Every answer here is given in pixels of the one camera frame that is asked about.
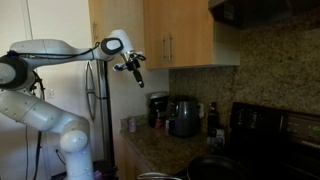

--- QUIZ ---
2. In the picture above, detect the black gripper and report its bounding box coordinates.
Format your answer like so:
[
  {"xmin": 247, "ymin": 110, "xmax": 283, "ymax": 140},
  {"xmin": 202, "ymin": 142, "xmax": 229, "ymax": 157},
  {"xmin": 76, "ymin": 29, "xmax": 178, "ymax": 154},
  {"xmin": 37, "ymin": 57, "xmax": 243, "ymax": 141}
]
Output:
[{"xmin": 125, "ymin": 55, "xmax": 146, "ymax": 89}]

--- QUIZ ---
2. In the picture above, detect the pink soda can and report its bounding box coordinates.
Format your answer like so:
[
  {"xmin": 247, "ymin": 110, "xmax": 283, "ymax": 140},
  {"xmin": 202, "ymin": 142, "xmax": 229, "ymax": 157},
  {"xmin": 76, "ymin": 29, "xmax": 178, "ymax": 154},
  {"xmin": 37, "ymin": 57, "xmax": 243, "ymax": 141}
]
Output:
[{"xmin": 128, "ymin": 117, "xmax": 138, "ymax": 134}]

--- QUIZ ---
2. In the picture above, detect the black coffee maker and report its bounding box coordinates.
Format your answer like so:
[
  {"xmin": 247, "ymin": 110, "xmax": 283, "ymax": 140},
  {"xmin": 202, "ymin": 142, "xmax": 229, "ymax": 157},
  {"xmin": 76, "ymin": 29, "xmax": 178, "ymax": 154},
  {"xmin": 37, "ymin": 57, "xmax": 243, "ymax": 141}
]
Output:
[{"xmin": 147, "ymin": 91, "xmax": 170, "ymax": 130}]

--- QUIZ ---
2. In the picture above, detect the stainless steel refrigerator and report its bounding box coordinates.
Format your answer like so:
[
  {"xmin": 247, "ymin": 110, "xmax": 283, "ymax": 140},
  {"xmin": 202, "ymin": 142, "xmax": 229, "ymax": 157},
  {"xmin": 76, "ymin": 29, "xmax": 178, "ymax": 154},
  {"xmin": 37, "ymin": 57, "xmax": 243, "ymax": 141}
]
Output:
[{"xmin": 84, "ymin": 59, "xmax": 116, "ymax": 170}]

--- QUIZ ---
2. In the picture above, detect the tall wooden cabinet panel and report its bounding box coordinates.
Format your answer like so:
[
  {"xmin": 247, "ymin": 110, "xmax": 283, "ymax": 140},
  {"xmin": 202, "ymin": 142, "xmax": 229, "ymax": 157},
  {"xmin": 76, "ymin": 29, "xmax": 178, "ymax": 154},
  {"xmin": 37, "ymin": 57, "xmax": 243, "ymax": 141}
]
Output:
[{"xmin": 87, "ymin": 0, "xmax": 146, "ymax": 63}]

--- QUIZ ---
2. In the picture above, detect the wooden upper cabinet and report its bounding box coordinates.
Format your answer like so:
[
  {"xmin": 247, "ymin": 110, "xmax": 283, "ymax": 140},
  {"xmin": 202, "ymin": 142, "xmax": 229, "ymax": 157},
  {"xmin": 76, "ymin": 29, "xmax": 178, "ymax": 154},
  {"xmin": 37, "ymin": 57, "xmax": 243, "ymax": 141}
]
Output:
[{"xmin": 143, "ymin": 0, "xmax": 241, "ymax": 71}]

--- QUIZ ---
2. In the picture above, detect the wooden cabinet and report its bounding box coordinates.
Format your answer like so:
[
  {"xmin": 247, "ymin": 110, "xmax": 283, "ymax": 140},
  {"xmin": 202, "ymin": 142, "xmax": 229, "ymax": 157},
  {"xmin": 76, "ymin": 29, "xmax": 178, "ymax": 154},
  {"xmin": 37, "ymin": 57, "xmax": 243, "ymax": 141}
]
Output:
[
  {"xmin": 143, "ymin": 0, "xmax": 241, "ymax": 71},
  {"xmin": 114, "ymin": 132, "xmax": 158, "ymax": 180}
]

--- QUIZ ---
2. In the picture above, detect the dark tall bottle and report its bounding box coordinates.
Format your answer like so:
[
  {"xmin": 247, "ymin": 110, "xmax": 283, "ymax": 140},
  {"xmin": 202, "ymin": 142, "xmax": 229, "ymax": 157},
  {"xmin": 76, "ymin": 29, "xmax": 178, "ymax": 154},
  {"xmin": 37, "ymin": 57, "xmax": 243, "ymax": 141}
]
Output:
[{"xmin": 207, "ymin": 101, "xmax": 221, "ymax": 132}]

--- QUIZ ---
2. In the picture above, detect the wooden lower cabinet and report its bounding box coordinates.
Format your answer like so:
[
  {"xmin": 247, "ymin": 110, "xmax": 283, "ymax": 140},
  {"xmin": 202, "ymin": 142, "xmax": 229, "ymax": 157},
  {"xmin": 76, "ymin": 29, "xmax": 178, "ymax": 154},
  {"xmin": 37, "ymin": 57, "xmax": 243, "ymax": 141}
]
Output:
[{"xmin": 114, "ymin": 132, "xmax": 158, "ymax": 180}]

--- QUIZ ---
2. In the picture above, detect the silver pot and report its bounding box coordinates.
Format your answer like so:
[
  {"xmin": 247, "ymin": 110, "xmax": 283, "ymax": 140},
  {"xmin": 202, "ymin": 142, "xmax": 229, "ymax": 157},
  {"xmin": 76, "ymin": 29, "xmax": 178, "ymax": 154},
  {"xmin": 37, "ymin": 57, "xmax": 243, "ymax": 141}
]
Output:
[{"xmin": 136, "ymin": 171, "xmax": 183, "ymax": 180}]

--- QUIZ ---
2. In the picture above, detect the black frying pan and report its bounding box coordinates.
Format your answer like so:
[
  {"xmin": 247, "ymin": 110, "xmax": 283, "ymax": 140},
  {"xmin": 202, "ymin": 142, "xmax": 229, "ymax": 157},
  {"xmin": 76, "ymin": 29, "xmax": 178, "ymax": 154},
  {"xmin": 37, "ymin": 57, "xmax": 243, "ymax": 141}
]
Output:
[{"xmin": 186, "ymin": 154, "xmax": 255, "ymax": 180}]

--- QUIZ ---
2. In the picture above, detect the black stove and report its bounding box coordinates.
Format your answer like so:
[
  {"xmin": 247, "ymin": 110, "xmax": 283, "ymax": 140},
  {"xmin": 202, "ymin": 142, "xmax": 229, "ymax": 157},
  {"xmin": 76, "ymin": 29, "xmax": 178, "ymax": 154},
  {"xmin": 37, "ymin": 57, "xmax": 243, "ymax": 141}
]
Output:
[{"xmin": 181, "ymin": 101, "xmax": 320, "ymax": 180}]

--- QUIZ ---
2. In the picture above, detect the range hood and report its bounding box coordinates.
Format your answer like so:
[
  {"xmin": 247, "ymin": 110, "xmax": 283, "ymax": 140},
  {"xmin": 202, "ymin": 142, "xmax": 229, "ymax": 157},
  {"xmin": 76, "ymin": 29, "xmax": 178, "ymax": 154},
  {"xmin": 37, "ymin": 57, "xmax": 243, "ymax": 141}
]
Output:
[{"xmin": 207, "ymin": 0, "xmax": 320, "ymax": 31}]

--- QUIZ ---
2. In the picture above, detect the metal cabinet handle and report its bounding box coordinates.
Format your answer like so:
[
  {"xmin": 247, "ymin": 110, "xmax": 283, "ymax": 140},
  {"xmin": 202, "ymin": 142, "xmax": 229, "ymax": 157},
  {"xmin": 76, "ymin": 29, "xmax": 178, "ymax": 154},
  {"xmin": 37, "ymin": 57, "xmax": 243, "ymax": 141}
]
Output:
[
  {"xmin": 161, "ymin": 34, "xmax": 167, "ymax": 62},
  {"xmin": 168, "ymin": 32, "xmax": 174, "ymax": 62}
]

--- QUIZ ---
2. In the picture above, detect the white wall outlet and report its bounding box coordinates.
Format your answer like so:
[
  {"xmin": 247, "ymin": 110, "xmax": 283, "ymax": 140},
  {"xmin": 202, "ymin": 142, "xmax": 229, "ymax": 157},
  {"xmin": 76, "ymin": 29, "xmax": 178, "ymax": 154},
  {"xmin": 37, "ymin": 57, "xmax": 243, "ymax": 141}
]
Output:
[{"xmin": 198, "ymin": 103, "xmax": 206, "ymax": 119}]

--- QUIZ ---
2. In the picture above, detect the white light switch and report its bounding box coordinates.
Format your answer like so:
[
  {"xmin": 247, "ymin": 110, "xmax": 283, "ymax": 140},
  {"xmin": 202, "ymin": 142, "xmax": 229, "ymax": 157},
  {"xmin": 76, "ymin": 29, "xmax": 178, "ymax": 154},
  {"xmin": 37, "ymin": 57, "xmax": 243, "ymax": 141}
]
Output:
[{"xmin": 45, "ymin": 88, "xmax": 56, "ymax": 100}]

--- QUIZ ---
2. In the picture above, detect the black camera on stand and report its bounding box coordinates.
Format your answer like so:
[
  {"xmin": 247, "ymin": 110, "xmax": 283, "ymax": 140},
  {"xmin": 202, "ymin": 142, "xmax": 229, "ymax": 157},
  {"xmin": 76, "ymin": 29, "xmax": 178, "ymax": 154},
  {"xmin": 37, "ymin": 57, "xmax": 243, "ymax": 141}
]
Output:
[{"xmin": 29, "ymin": 71, "xmax": 46, "ymax": 102}]

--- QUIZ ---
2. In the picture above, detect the thick black cable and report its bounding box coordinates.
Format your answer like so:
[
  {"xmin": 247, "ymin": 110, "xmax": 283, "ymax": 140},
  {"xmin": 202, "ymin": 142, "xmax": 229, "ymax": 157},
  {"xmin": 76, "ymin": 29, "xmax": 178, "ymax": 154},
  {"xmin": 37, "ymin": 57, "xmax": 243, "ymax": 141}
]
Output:
[{"xmin": 32, "ymin": 130, "xmax": 43, "ymax": 180}]

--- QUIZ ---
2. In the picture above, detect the thin hanging cable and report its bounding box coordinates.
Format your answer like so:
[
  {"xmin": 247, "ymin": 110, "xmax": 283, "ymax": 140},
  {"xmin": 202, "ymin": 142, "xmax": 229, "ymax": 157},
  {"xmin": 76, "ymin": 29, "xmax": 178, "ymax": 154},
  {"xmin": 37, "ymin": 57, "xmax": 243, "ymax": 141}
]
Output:
[{"xmin": 24, "ymin": 124, "xmax": 29, "ymax": 180}]

